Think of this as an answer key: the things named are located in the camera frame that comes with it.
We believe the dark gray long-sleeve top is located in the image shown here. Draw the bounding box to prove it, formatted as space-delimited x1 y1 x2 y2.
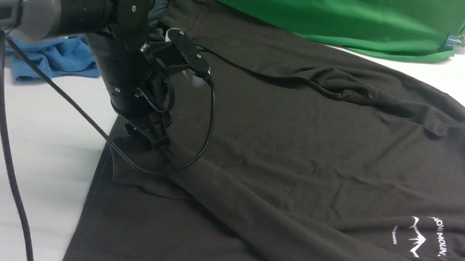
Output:
62 0 465 261

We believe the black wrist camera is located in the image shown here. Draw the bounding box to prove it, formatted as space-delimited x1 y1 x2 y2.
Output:
165 28 213 88

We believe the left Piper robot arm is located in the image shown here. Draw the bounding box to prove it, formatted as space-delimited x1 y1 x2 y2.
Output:
0 0 175 150

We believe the blue crumpled garment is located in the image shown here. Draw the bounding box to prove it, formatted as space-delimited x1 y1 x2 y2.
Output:
4 34 100 83

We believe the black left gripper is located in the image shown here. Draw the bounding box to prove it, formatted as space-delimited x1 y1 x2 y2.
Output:
87 32 176 148

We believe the black crumpled garment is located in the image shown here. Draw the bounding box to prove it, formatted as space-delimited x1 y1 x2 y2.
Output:
147 0 171 42

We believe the black camera cable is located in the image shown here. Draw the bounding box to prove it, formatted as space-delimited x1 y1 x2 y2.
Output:
0 29 224 261

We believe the blue binder clip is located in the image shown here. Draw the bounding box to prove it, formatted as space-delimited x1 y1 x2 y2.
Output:
442 34 465 51

